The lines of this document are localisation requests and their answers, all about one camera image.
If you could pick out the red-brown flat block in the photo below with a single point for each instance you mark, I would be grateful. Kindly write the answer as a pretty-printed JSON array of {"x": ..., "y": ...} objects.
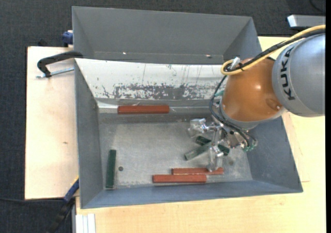
[
  {"x": 179, "y": 178},
  {"x": 143, "y": 109},
  {"x": 191, "y": 171}
]

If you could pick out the dark green flat block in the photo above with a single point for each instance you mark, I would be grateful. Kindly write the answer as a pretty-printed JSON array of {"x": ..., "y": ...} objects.
[
  {"x": 111, "y": 169},
  {"x": 196, "y": 152},
  {"x": 203, "y": 140}
]

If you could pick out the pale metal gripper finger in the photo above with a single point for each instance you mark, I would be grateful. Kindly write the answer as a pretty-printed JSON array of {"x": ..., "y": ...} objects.
[
  {"x": 198, "y": 126},
  {"x": 215, "y": 158}
]

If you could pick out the grey metal bin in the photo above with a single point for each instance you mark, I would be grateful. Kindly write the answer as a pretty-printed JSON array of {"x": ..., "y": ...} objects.
[{"x": 155, "y": 146}]

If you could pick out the pale wood board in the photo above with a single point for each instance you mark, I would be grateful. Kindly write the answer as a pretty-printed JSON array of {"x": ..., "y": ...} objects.
[{"x": 49, "y": 123}]

